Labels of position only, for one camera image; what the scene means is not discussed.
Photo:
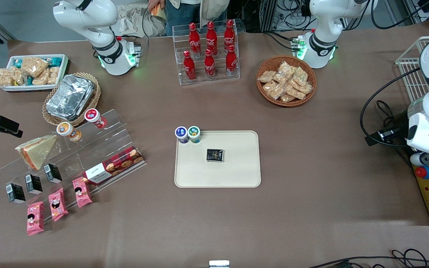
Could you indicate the triangle sandwich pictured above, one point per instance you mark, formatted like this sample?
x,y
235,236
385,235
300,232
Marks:
x,y
37,150

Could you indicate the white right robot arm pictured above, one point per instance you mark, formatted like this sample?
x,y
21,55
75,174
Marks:
x,y
102,41

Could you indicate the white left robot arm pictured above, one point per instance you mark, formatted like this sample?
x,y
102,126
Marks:
x,y
322,37

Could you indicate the beige plastic tray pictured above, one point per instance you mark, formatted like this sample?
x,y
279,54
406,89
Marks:
x,y
233,171

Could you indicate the rice cracker snack packet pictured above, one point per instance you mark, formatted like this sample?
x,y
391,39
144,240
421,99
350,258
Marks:
x,y
285,67
305,88
287,98
281,79
267,76
295,93
273,90
301,75

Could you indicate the round wicker basket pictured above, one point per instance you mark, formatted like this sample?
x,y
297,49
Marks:
x,y
264,97

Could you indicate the small black snack packet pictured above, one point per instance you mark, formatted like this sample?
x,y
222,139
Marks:
x,y
215,155

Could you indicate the red cola bottle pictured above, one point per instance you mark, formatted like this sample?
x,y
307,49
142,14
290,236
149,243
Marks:
x,y
211,39
229,36
209,67
194,41
189,69
231,63

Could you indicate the small white grey device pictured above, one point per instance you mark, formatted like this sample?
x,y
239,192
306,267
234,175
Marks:
x,y
219,264

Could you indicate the green lid yogurt cup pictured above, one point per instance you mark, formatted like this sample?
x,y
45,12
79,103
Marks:
x,y
194,134

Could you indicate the blue lid yogurt cup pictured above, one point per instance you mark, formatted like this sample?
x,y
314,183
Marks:
x,y
181,134

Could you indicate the clear acrylic bottle rack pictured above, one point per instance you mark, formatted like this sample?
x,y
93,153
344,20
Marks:
x,y
179,80

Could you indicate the person in blue jeans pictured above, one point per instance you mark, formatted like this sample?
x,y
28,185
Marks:
x,y
184,11

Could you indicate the red tartan cookie box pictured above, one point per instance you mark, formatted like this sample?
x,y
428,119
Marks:
x,y
119,163

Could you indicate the clear acrylic stepped display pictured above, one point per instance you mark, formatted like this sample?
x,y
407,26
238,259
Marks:
x,y
117,137

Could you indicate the crumpled beige paper bag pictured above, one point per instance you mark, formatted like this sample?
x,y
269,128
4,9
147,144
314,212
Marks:
x,y
132,22

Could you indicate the red lid yogurt cup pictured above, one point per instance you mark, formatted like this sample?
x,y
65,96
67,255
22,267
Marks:
x,y
94,117

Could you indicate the oval wicker basket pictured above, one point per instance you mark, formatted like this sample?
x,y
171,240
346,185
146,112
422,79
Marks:
x,y
95,100

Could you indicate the pink cartoon snack packet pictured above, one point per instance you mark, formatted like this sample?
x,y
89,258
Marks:
x,y
35,219
58,204
82,192

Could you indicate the orange lid yogurt cup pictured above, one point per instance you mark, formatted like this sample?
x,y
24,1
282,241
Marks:
x,y
66,130

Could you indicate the aluminium foil container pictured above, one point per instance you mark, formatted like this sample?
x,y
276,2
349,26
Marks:
x,y
69,97

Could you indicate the small black drink carton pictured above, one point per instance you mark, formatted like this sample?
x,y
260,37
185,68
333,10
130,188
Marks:
x,y
53,174
15,193
34,184

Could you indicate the puffed rice bar packet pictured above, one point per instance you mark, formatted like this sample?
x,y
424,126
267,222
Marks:
x,y
41,78
53,75
34,66
19,76
4,78

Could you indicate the teal snack packet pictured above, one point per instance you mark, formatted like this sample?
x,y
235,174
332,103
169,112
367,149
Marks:
x,y
17,63
55,61

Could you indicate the white rectangular snack bin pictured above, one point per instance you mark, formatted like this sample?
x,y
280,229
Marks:
x,y
32,88

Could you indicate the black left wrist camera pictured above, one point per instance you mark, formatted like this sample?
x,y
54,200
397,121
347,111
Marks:
x,y
385,134

